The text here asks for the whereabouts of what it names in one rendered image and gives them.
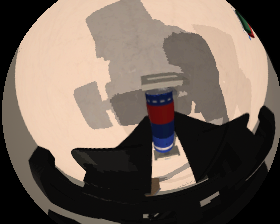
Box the blue and red battery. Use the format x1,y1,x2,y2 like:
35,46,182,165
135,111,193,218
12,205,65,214
145,88,175,153

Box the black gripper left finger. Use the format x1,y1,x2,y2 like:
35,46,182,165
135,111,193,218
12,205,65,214
71,116,152,196

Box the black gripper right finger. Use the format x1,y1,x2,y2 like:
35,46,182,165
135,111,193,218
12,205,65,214
174,111,250,183

